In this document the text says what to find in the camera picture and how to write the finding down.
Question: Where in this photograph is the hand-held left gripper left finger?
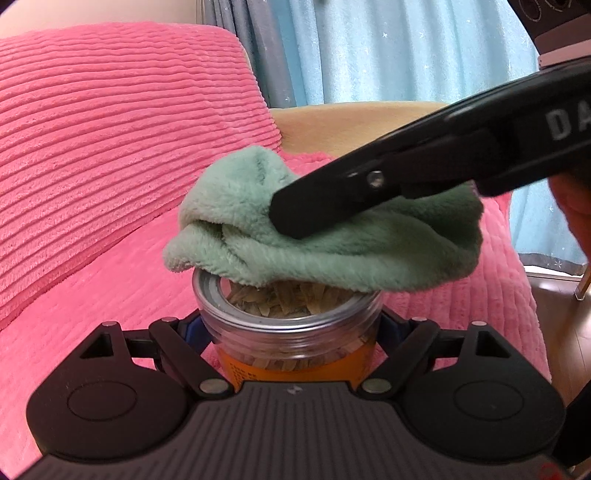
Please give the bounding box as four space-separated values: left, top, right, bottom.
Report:
79 318 235 398

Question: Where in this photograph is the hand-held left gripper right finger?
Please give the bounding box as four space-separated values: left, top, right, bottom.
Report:
360 307 509 398

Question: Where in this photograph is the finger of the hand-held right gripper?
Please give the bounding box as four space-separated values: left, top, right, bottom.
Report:
269 108 498 241

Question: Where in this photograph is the green fleece cloth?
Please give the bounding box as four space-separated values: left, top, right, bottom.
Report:
164 146 485 293

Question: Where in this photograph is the clear jar with orange label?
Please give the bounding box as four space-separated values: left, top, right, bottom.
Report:
191 268 387 394

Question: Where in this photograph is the person's right hand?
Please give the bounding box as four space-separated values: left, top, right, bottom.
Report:
549 170 591 259

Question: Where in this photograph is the yellow-green covered sofa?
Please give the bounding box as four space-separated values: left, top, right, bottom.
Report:
270 102 446 158

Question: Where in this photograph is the pink ribbed blanket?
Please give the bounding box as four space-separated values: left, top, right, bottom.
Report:
0 151 553 462

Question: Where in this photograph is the light blue curtain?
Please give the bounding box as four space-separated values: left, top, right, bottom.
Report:
265 0 591 271

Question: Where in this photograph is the clear plastic piece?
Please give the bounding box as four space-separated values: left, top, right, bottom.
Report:
574 264 591 302

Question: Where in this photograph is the grey-blue curtain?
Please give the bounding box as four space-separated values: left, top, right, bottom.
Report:
202 0 274 110

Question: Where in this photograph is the pink ribbed pillow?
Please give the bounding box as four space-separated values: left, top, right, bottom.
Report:
0 21 283 334

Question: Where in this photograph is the dark cloth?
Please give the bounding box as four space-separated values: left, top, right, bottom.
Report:
551 382 591 480

